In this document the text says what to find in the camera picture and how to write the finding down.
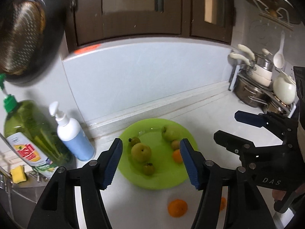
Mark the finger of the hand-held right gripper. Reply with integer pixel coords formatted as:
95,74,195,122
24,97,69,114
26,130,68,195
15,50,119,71
214,130,256,156
235,110,298,136

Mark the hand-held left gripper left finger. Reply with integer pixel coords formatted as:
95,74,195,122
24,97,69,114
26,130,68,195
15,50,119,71
27,138,123,229

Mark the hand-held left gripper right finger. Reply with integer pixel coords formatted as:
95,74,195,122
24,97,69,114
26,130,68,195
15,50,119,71
180,138,286,229

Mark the green plate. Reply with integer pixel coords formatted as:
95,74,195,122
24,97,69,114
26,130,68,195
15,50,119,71
116,119,198,190

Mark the round yellow-green apple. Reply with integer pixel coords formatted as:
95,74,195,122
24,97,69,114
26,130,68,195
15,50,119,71
131,143,152,163

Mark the green pear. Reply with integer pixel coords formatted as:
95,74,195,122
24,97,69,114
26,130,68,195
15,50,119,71
161,125,179,141

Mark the person's right hand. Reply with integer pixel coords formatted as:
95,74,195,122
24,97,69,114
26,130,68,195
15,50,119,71
272,190,287,204

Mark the large steel pot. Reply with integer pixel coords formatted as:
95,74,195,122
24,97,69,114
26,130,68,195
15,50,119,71
234,75,270,108

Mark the small steel pot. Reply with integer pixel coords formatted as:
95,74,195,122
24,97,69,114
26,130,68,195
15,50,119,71
268,98,290,115

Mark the white blue pump bottle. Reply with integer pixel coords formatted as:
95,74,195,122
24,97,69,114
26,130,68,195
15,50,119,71
49,101,95,161

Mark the white pot rack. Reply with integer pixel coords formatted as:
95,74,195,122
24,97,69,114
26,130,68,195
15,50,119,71
229,64,292,115

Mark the large orange mandarin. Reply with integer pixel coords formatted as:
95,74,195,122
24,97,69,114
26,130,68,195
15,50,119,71
168,199,188,217

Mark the white ceramic pitcher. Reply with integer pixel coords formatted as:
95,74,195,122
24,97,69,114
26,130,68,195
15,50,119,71
273,71,297,105

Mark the steel pot with lid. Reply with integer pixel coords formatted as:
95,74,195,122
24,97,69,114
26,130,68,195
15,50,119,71
254,48,274,71

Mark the white plastic spoon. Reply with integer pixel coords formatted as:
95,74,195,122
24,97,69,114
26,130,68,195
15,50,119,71
273,31,286,68

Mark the green dish soap bottle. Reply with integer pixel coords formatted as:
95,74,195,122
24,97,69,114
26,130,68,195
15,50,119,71
0,73,77,177

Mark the yellow sponge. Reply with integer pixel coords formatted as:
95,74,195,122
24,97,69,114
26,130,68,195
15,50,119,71
10,166,26,184

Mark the black frying pan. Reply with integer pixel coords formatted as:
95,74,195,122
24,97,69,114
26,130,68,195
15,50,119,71
0,0,67,85

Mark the dark wooden cabinet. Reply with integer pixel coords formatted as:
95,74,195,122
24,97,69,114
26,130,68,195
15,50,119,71
63,0,235,53

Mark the perforated metal strainer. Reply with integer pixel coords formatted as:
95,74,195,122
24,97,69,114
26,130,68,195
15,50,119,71
0,1,46,74

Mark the white saucepan cream handle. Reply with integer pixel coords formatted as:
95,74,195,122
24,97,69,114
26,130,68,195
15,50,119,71
229,52,273,87

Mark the wall rack with wooden board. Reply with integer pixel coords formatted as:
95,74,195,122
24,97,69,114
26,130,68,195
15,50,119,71
241,0,303,30

